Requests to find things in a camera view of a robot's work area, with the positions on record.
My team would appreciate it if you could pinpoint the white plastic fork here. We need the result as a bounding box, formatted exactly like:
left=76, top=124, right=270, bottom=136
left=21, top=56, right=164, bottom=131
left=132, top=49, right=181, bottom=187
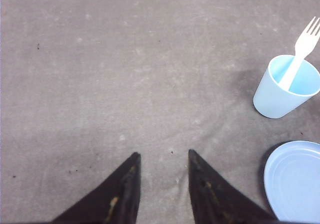
left=278, top=16, right=320, bottom=91

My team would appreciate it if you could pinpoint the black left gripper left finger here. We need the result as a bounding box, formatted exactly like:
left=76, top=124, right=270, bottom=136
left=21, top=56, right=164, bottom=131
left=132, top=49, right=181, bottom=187
left=52, top=152, right=141, bottom=224

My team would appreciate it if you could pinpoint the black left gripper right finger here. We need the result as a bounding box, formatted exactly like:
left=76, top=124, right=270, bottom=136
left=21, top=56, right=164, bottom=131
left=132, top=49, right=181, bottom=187
left=188, top=149, right=277, bottom=224

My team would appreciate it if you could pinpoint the blue plastic plate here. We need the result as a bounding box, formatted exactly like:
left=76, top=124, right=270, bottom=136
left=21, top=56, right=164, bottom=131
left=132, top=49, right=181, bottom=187
left=263, top=141, right=320, bottom=224

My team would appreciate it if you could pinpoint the light blue plastic cup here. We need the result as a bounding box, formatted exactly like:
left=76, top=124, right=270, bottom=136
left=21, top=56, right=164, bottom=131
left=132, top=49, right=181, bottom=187
left=253, top=54, right=320, bottom=119

